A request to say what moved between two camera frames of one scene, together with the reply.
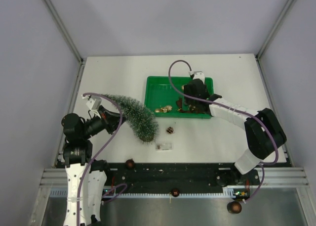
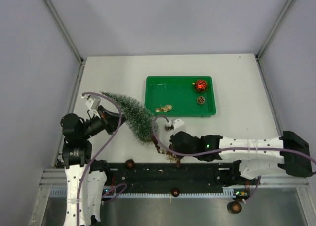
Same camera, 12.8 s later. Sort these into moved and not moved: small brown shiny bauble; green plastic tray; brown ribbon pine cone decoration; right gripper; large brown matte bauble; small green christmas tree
Moved: brown ribbon pine cone decoration; right gripper
Not moved: small green christmas tree; small brown shiny bauble; green plastic tray; large brown matte bauble
